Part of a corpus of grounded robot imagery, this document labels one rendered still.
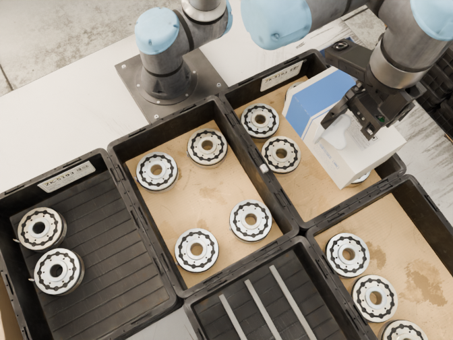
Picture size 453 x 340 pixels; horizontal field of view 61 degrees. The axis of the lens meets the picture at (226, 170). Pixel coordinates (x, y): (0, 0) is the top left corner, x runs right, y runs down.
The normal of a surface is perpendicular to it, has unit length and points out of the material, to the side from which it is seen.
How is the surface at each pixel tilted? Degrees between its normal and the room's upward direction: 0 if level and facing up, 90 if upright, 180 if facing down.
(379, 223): 0
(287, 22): 55
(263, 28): 88
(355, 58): 29
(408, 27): 90
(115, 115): 0
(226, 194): 0
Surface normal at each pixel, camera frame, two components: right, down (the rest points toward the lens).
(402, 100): -0.85, 0.49
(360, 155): 0.02, -0.35
